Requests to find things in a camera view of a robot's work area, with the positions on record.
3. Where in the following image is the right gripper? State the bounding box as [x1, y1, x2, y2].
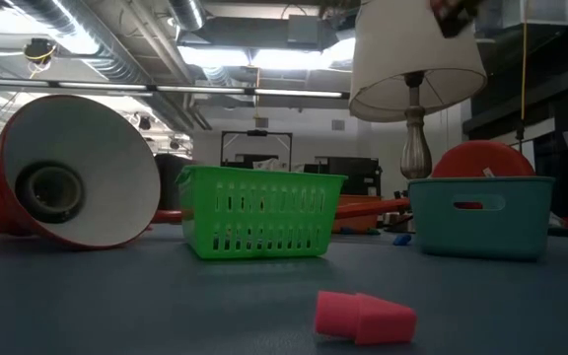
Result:
[430, 0, 482, 39]

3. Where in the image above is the teal solid bin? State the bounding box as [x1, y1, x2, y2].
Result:
[406, 176, 556, 262]

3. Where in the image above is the green slotted basket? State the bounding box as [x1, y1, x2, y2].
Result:
[175, 165, 348, 261]

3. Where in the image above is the silver table lamp white shade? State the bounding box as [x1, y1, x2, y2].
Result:
[348, 0, 488, 234]

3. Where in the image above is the grey ceiling unit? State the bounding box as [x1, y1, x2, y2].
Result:
[286, 14, 322, 46]

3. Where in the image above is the ceiling light panel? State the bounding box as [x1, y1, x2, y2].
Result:
[177, 45, 251, 69]
[251, 36, 359, 71]

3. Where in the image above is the long ceiling light strip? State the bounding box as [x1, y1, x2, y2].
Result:
[0, 76, 350, 100]

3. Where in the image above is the black cabinet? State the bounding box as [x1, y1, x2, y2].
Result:
[304, 156, 383, 197]

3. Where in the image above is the orange solid bin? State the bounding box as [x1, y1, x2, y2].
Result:
[331, 193, 384, 234]

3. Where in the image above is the pink eraser cap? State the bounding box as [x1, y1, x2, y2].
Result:
[314, 290, 419, 346]

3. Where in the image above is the dark bulky background object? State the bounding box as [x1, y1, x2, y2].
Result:
[153, 153, 197, 211]

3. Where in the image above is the red desk lamp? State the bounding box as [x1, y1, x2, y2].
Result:
[0, 94, 536, 250]

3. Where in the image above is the yellow hanging cable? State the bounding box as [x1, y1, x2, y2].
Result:
[517, 0, 531, 144]

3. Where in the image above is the black frame stand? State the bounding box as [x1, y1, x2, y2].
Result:
[220, 129, 294, 172]

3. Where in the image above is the silver ceiling duct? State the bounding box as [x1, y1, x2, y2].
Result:
[0, 0, 147, 85]
[168, 0, 207, 32]

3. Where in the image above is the yellow cord reel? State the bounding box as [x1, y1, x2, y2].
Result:
[21, 37, 59, 80]

